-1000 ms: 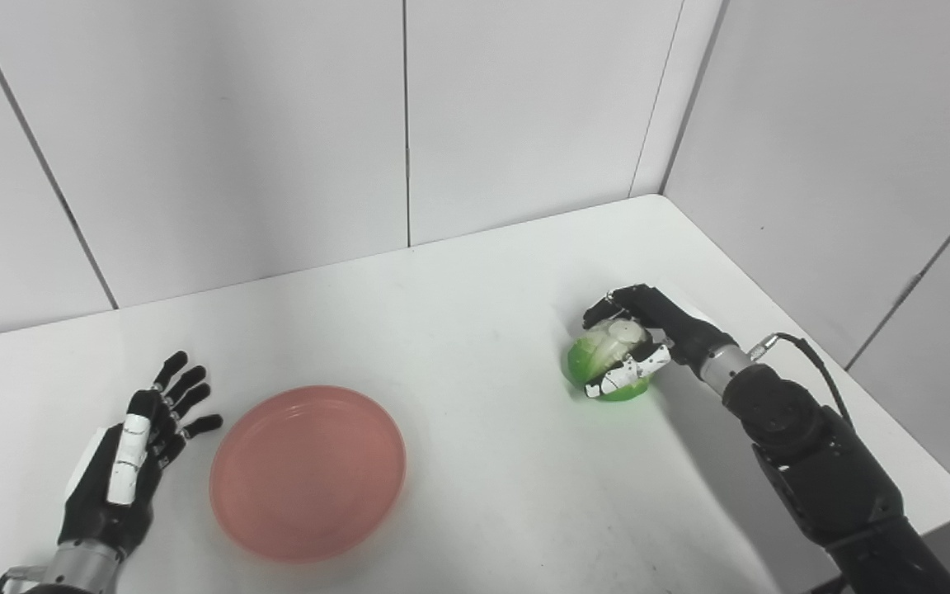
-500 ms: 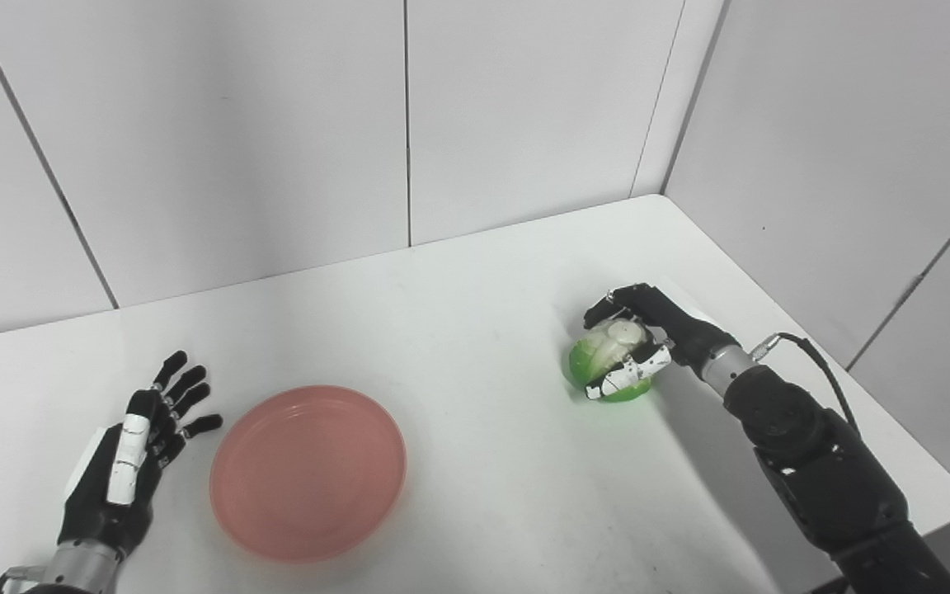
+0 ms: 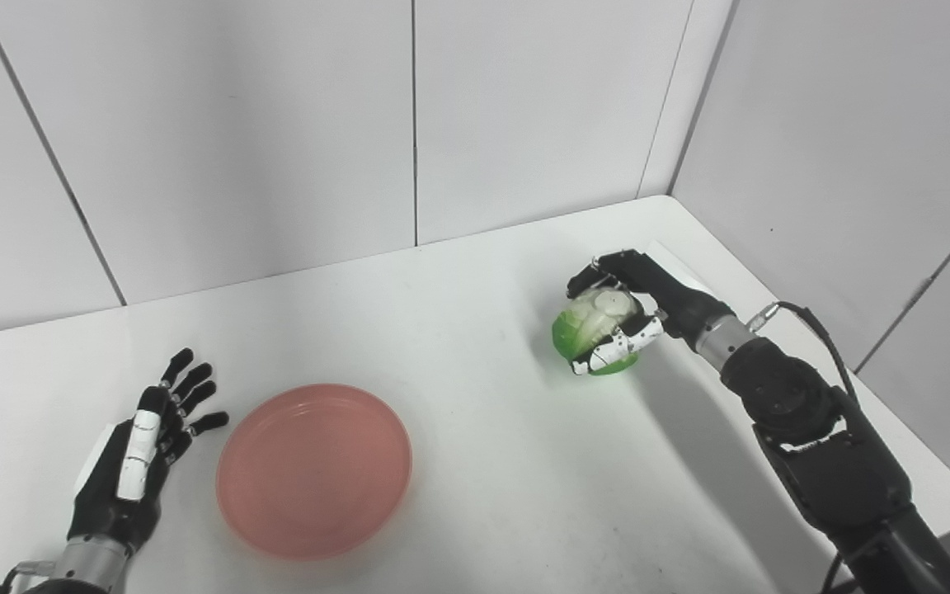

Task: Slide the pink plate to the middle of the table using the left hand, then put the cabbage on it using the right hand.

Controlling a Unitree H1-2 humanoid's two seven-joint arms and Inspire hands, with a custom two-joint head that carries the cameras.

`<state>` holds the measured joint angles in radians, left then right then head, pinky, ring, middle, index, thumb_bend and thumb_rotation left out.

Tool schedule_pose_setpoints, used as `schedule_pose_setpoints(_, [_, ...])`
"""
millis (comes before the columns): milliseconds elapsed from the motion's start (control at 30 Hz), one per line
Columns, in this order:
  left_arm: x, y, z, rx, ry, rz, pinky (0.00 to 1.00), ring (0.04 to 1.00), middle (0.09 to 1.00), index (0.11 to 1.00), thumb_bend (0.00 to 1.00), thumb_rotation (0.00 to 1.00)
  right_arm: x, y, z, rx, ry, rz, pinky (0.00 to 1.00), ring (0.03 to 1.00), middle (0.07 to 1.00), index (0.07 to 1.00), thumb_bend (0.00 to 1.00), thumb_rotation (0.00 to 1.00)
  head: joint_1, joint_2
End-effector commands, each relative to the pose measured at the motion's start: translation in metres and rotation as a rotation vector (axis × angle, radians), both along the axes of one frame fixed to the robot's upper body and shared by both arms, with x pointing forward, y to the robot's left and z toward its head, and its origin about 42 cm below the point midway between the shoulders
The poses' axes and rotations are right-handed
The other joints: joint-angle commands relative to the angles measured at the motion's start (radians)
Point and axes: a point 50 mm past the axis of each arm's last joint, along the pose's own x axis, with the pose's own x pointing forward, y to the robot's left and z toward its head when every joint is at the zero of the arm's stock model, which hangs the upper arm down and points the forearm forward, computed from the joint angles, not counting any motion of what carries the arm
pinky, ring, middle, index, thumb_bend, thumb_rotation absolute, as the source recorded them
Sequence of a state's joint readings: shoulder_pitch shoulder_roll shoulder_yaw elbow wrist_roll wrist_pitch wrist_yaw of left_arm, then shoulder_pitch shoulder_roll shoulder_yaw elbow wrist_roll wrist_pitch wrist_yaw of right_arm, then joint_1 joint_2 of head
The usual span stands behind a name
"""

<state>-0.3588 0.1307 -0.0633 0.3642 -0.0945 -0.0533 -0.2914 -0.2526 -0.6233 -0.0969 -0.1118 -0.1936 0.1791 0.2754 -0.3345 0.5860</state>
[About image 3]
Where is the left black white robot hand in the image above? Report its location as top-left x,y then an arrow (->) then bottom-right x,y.
68,347 -> 230,557

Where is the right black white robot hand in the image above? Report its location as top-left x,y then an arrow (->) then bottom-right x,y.
567,249 -> 736,377

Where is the green white cabbage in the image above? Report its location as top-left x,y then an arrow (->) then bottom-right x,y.
552,282 -> 646,377

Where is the pink round plate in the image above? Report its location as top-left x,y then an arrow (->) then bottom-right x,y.
216,383 -> 413,562

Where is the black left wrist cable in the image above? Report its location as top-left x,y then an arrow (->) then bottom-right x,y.
0,560 -> 57,594

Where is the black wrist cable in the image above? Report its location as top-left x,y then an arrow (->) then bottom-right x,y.
0,560 -> 57,594
750,300 -> 860,407

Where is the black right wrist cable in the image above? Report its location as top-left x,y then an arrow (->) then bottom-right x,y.
750,300 -> 860,407

